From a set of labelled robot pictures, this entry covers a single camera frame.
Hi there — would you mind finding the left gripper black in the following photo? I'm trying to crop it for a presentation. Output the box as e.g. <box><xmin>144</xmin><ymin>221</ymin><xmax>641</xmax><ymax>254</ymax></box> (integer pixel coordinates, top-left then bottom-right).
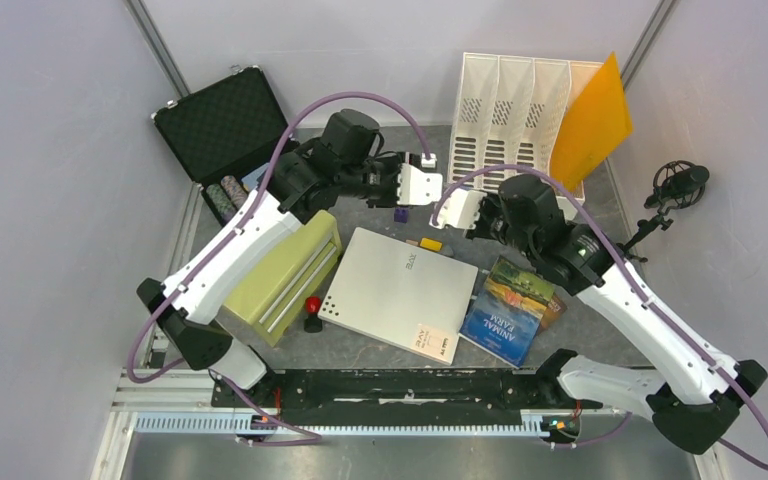
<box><xmin>338</xmin><ymin>151</ymin><xmax>420</xmax><ymax>210</ymax></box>

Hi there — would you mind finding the white paper box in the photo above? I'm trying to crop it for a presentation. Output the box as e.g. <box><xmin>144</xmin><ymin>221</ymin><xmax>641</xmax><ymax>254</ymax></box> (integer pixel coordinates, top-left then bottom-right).
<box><xmin>318</xmin><ymin>227</ymin><xmax>478</xmax><ymax>366</ymax></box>

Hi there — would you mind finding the orange plastic folder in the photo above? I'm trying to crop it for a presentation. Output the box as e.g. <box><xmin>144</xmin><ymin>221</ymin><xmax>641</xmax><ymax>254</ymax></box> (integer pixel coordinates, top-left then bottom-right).
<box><xmin>549</xmin><ymin>53</ymin><xmax>633</xmax><ymax>191</ymax></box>

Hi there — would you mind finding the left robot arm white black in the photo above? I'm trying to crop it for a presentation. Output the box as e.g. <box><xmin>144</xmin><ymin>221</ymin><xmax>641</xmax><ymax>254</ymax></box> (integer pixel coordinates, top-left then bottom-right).
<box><xmin>137</xmin><ymin>109</ymin><xmax>420</xmax><ymax>408</ymax></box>

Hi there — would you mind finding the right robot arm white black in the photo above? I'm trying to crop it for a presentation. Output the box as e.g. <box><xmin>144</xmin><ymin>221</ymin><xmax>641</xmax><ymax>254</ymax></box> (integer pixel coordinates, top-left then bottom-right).
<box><xmin>449</xmin><ymin>170</ymin><xmax>768</xmax><ymax>455</ymax></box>

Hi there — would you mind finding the purple cube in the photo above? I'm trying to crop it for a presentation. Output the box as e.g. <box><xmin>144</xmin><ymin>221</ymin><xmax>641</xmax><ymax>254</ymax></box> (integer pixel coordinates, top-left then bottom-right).
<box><xmin>393</xmin><ymin>207</ymin><xmax>410</xmax><ymax>224</ymax></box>

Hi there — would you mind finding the yellow eraser block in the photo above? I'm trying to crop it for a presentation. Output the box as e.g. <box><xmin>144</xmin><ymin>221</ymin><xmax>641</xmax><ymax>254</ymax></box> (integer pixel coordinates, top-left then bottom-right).
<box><xmin>419</xmin><ymin>237</ymin><xmax>444</xmax><ymax>252</ymax></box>

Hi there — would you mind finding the Animal Farm book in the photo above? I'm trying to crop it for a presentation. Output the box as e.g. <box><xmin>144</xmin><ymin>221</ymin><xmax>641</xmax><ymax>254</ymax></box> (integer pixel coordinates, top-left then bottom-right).
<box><xmin>459</xmin><ymin>256</ymin><xmax>555</xmax><ymax>368</ymax></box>

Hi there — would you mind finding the brown small book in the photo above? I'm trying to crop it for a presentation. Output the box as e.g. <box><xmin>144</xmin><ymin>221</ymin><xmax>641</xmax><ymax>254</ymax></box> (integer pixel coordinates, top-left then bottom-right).
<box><xmin>539</xmin><ymin>293</ymin><xmax>567</xmax><ymax>332</ymax></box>

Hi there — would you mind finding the white file organizer rack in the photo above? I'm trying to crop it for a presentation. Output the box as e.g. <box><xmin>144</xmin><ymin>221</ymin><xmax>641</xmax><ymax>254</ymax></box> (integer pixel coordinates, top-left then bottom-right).
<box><xmin>447</xmin><ymin>53</ymin><xmax>602</xmax><ymax>183</ymax></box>

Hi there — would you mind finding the red black stamp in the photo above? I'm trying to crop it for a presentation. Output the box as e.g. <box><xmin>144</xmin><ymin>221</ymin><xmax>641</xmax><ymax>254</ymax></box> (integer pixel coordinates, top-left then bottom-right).
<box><xmin>303</xmin><ymin>296</ymin><xmax>323</xmax><ymax>333</ymax></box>

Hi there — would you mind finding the black poker chip case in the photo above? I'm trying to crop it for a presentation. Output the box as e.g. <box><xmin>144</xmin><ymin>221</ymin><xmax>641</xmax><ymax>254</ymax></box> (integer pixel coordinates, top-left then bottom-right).
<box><xmin>151</xmin><ymin>66</ymin><xmax>288</xmax><ymax>225</ymax></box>

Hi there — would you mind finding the green drawer cabinet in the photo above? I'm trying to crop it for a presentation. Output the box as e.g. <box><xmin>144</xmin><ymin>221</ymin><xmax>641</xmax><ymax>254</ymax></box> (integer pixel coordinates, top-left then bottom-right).
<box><xmin>217</xmin><ymin>211</ymin><xmax>343</xmax><ymax>347</ymax></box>

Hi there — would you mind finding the black microphone on tripod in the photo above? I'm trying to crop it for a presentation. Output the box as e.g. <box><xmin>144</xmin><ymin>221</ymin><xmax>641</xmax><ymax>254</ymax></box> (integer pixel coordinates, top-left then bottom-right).
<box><xmin>620</xmin><ymin>160</ymin><xmax>710</xmax><ymax>258</ymax></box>

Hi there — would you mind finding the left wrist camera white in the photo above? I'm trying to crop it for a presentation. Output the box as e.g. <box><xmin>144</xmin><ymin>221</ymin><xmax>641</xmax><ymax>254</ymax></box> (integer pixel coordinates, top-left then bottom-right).
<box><xmin>396</xmin><ymin>152</ymin><xmax>443</xmax><ymax>206</ymax></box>

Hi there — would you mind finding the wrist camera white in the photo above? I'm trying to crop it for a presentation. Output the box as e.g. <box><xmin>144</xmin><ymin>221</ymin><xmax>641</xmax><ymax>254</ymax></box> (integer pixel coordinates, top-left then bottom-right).
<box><xmin>396</xmin><ymin>152</ymin><xmax>443</xmax><ymax>206</ymax></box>
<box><xmin>429</xmin><ymin>189</ymin><xmax>487</xmax><ymax>230</ymax></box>

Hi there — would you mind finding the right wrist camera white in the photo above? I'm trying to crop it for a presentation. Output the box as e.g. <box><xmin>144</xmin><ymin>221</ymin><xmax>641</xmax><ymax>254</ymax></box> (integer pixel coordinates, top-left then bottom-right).
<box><xmin>429</xmin><ymin>189</ymin><xmax>487</xmax><ymax>230</ymax></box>

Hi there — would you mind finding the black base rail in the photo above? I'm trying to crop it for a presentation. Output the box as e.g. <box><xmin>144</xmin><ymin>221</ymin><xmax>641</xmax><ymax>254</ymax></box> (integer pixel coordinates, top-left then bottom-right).
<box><xmin>246</xmin><ymin>368</ymin><xmax>598</xmax><ymax>427</ymax></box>

